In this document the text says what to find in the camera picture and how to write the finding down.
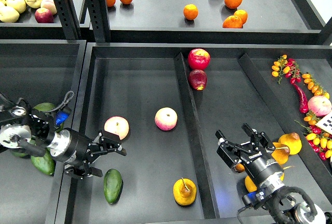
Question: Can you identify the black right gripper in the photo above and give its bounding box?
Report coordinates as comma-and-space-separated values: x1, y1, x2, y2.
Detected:
215, 123, 284, 188

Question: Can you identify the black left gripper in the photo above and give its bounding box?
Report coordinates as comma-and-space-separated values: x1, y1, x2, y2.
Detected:
48, 128, 127, 180

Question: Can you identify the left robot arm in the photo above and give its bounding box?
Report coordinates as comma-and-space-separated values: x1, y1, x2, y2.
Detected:
1, 91, 127, 179

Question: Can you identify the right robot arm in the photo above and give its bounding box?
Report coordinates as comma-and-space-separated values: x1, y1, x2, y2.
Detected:
215, 123, 331, 223

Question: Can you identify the yellow pear lowest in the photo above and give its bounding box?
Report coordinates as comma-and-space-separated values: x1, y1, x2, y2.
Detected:
244, 175, 257, 193

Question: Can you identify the green avocado top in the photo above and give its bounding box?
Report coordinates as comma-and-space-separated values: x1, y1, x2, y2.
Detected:
33, 102, 56, 111

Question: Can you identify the pink apple left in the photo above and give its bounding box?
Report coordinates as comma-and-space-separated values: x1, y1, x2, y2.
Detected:
104, 116, 129, 140

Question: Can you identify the pink apple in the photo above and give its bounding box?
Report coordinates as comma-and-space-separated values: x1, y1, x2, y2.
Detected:
155, 107, 177, 131
104, 116, 129, 140

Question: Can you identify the black left tray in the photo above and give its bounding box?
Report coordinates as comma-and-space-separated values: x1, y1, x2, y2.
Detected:
1, 40, 86, 223

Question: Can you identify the red chili pepper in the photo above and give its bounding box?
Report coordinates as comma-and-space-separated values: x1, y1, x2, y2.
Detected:
293, 84, 309, 114

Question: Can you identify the dark red apple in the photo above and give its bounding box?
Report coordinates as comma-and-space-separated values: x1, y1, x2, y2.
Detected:
188, 69, 208, 91

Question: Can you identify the pink apple right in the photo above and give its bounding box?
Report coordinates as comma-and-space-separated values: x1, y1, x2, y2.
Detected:
155, 107, 177, 131

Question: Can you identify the black main divided tray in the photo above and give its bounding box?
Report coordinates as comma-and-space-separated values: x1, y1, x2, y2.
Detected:
55, 43, 331, 223

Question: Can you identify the mixed cherry tomatoes bottom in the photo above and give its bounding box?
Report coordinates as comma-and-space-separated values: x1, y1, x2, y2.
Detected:
296, 110, 331, 161

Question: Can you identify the orange cherry tomato bunch top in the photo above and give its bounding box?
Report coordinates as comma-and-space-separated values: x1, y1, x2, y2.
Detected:
271, 54, 291, 84

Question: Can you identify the white checker marker card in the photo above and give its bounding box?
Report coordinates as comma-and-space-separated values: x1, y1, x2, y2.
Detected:
315, 112, 332, 134

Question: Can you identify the pink peach right bin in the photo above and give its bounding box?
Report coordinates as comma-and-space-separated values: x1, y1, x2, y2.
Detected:
308, 95, 331, 117

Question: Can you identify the red cherry tomato bunch top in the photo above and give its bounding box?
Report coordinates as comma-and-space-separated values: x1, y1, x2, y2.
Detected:
283, 58, 302, 84

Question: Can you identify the bright red apple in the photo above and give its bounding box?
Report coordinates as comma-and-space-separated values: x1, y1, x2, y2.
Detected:
188, 48, 211, 70

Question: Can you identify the orange cherry tomato vine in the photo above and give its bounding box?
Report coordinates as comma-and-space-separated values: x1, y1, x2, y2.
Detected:
301, 73, 330, 99

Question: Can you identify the orange front right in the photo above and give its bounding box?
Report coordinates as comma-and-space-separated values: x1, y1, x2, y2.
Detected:
223, 15, 243, 29

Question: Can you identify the orange small right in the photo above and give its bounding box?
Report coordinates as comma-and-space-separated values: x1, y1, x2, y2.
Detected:
233, 9, 248, 25

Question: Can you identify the black upper right shelf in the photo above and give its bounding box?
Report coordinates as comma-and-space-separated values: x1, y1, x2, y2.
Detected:
108, 0, 322, 45

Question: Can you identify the black shelf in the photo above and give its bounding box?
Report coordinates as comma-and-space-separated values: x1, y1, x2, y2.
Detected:
108, 0, 322, 45
1, 0, 84, 39

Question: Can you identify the orange centre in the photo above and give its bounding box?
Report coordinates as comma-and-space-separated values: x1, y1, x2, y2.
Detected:
183, 4, 199, 21

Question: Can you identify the black upper left shelf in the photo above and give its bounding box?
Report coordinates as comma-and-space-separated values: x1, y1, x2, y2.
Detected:
1, 0, 84, 39

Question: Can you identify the red apple upper shelf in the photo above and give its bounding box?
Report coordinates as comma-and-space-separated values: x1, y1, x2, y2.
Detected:
34, 8, 54, 23

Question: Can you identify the pale peach upper shelf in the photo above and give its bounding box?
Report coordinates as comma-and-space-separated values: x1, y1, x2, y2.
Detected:
40, 0, 57, 15

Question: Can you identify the black perforated post right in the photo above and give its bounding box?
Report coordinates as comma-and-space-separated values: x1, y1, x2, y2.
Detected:
86, 0, 111, 43

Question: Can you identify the black perforated post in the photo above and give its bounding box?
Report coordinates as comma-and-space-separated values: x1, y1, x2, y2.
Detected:
53, 0, 81, 40
86, 0, 111, 43

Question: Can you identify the black perforated post left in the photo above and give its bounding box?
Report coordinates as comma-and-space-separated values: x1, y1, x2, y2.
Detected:
53, 0, 81, 40

